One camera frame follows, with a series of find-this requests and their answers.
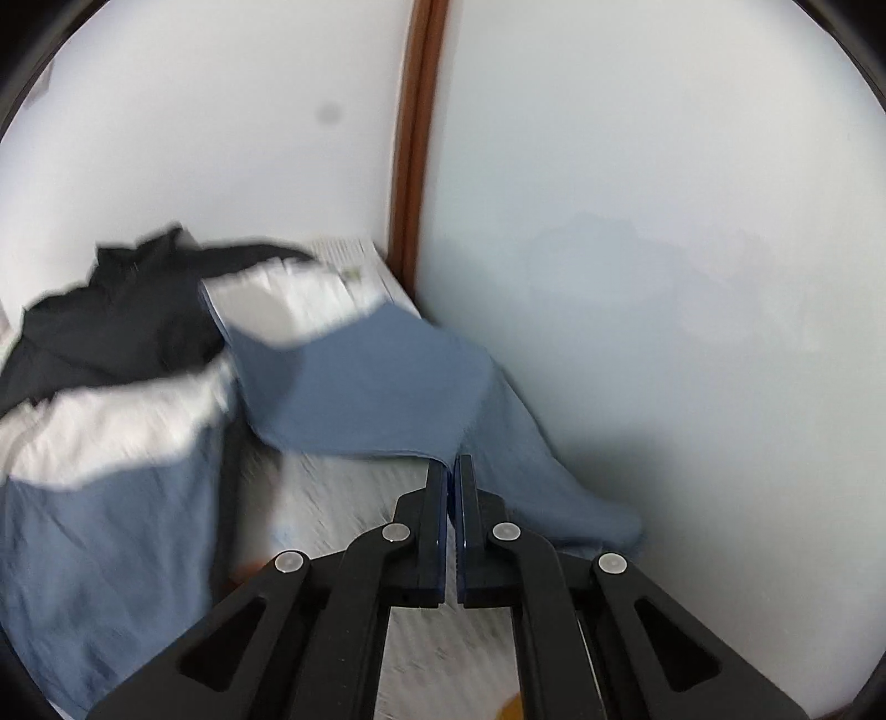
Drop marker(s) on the black garment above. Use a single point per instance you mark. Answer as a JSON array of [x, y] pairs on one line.
[[118, 311]]

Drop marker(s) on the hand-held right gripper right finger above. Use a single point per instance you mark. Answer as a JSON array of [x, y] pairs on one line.
[[467, 533]]

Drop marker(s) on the brown wooden door frame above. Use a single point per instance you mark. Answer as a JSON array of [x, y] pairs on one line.
[[415, 138]]

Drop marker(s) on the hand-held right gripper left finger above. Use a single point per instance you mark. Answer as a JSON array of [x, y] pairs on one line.
[[437, 526]]

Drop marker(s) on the blue and white garment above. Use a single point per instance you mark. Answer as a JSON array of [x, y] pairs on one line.
[[360, 388]]

